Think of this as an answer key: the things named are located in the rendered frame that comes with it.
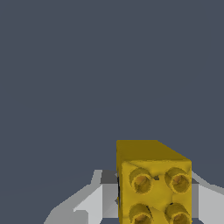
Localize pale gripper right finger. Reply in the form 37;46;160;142
190;171;224;224

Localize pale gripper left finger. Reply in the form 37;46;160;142
43;169;120;224

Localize yellow studded toy brick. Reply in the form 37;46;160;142
115;139;193;224

